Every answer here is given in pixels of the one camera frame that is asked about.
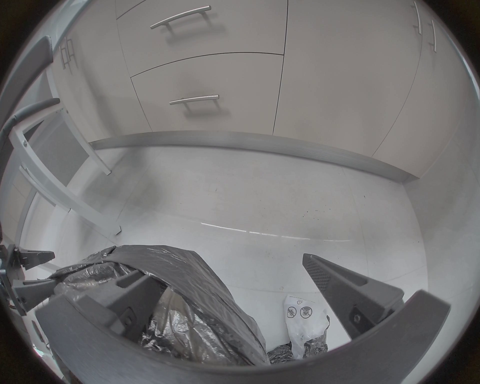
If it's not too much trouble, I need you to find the crumpled black plastic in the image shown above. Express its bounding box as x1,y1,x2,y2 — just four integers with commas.
267,335,329,365

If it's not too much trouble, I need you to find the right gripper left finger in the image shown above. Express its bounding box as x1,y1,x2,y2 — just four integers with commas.
77,272,168,340

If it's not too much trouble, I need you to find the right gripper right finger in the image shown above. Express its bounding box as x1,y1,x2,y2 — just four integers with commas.
302,253,406,342

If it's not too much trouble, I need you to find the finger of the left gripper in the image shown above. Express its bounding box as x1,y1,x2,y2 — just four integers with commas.
22,278,58,305
17,247,56,269

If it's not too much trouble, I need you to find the clear printed wrapper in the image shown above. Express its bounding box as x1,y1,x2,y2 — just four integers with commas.
283,294,331,359

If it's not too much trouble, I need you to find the grey padded chair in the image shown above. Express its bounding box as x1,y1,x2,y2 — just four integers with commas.
0,35,123,238

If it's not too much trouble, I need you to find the beige cabinet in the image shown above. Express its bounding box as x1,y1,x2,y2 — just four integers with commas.
52,0,466,184

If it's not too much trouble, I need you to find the black plastic bag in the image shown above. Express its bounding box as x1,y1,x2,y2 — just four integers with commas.
49,244,269,367

